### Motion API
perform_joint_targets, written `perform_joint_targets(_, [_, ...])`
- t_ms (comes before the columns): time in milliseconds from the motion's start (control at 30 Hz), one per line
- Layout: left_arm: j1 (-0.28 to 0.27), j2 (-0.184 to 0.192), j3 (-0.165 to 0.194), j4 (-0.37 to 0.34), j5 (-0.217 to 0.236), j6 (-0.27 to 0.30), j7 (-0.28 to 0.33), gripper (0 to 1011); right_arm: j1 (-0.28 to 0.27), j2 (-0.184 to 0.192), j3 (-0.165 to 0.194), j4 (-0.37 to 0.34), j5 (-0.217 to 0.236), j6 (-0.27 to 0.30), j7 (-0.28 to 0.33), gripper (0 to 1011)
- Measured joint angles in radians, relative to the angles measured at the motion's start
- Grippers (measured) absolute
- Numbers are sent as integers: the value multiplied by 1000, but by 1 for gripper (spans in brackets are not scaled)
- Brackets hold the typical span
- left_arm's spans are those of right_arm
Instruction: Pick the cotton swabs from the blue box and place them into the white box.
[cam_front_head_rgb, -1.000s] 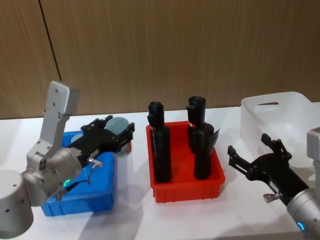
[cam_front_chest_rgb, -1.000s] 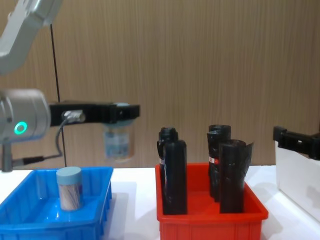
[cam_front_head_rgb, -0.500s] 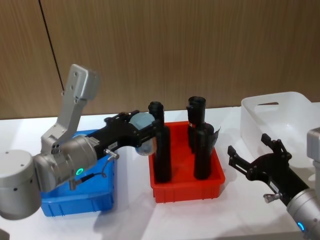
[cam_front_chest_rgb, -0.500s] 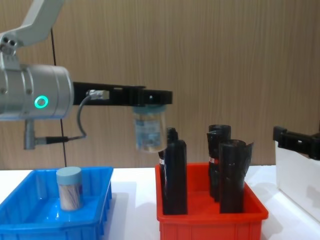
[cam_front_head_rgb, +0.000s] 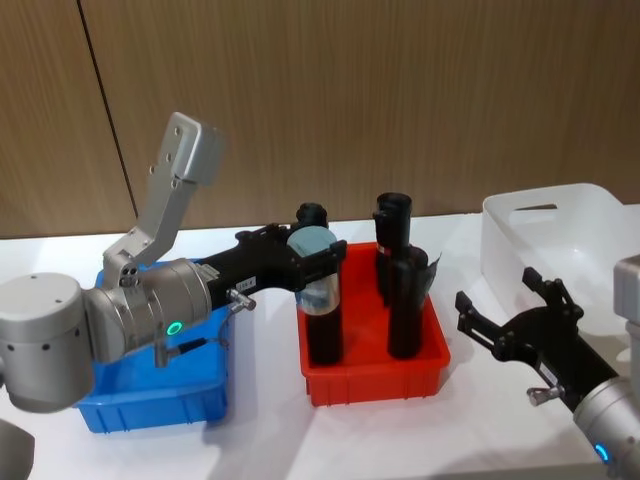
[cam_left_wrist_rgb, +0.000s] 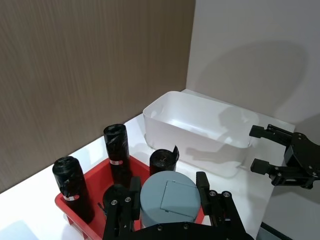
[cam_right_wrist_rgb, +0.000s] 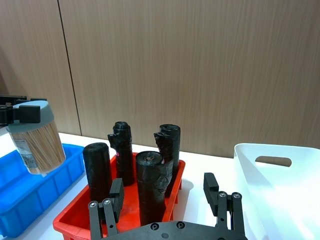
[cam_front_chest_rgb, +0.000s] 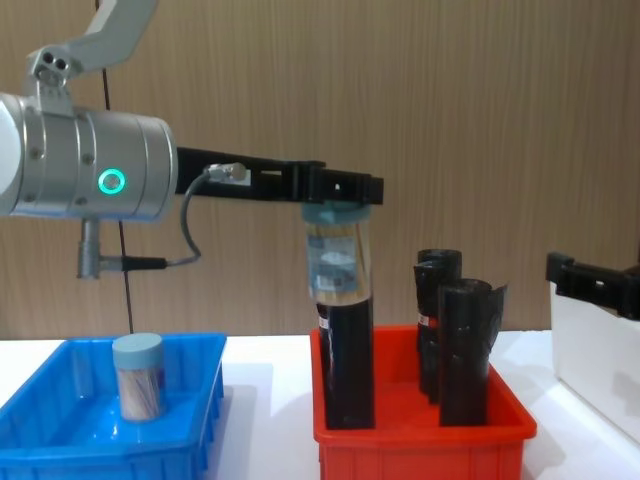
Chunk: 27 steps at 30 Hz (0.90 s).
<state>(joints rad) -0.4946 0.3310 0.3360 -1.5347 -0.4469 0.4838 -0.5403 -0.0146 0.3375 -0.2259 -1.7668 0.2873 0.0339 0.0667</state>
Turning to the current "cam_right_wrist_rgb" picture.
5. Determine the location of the toothpick jar with grey lid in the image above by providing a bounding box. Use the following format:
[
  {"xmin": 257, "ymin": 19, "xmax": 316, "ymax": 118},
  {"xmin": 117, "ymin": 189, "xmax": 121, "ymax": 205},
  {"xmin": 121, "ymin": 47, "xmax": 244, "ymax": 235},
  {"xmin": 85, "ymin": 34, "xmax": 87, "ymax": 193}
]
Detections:
[{"xmin": 5, "ymin": 100, "xmax": 67, "ymax": 175}]

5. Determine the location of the blue plastic bin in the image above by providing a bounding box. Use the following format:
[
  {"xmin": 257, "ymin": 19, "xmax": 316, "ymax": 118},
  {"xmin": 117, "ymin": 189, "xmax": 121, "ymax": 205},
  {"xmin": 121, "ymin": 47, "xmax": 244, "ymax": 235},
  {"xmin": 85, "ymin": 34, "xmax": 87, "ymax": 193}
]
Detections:
[{"xmin": 0, "ymin": 143, "xmax": 86, "ymax": 238}]

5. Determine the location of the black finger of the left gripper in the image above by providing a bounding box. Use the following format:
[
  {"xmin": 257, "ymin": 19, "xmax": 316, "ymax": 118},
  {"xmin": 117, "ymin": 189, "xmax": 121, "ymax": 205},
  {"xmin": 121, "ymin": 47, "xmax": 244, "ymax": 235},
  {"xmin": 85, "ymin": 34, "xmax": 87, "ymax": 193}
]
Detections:
[
  {"xmin": 0, "ymin": 105, "xmax": 42, "ymax": 127},
  {"xmin": 0, "ymin": 95, "xmax": 48, "ymax": 104}
]

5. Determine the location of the red plastic bin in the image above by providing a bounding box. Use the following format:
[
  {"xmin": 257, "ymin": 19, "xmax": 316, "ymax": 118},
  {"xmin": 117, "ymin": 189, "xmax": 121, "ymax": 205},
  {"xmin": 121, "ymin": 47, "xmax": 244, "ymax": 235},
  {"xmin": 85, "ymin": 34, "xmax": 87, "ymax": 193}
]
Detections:
[{"xmin": 52, "ymin": 151, "xmax": 186, "ymax": 240}]

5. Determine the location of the black garbage bag roll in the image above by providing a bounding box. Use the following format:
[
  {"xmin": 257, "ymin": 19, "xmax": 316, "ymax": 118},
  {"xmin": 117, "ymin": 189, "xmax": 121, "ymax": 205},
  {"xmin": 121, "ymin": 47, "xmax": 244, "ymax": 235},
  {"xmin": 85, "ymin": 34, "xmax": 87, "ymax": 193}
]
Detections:
[
  {"xmin": 107, "ymin": 121, "xmax": 135, "ymax": 187},
  {"xmin": 153, "ymin": 123, "xmax": 182, "ymax": 198},
  {"xmin": 82, "ymin": 142, "xmax": 113, "ymax": 202},
  {"xmin": 135, "ymin": 150, "xmax": 175, "ymax": 226}
]

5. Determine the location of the white plastic basket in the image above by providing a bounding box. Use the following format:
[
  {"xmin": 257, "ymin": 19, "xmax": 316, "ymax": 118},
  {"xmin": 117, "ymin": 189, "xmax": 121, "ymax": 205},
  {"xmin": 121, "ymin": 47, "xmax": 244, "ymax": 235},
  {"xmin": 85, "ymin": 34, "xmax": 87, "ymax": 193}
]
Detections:
[{"xmin": 234, "ymin": 142, "xmax": 320, "ymax": 240}]

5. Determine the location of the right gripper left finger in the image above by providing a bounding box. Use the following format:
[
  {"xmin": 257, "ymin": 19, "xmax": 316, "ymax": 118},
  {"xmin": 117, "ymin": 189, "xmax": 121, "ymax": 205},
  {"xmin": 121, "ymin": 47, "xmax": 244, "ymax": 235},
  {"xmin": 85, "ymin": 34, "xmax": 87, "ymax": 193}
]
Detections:
[{"xmin": 88, "ymin": 177, "xmax": 125, "ymax": 240}]

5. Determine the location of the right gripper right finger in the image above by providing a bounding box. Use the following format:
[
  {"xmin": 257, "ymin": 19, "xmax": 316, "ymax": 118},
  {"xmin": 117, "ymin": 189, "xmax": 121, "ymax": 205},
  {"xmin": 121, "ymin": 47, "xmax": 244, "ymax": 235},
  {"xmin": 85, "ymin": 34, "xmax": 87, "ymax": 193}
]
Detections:
[{"xmin": 203, "ymin": 172, "xmax": 247, "ymax": 239}]

